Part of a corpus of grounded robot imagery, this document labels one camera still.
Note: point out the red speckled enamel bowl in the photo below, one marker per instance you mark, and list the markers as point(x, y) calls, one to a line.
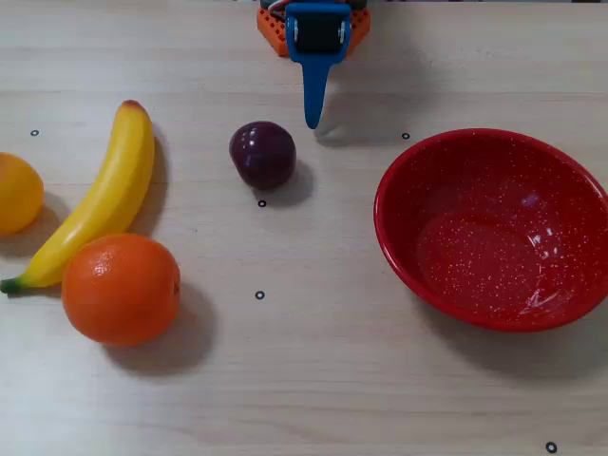
point(484, 266)

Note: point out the blue pivoting gripper finger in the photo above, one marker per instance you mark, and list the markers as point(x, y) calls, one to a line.
point(313, 90)

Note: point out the dark purple plastic plum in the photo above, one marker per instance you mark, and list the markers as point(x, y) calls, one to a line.
point(263, 157)

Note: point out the blue gripper body with motor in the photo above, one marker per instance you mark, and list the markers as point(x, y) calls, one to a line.
point(317, 29)

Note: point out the orange robot base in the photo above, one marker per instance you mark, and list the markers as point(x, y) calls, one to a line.
point(271, 33)

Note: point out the yellow-orange plastic round fruit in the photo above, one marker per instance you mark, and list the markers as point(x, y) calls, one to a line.
point(16, 195)

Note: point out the yellow plastic banana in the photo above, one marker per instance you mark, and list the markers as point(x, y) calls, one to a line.
point(114, 190)

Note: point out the orange plastic orange fruit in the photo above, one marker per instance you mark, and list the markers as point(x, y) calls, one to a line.
point(119, 290)

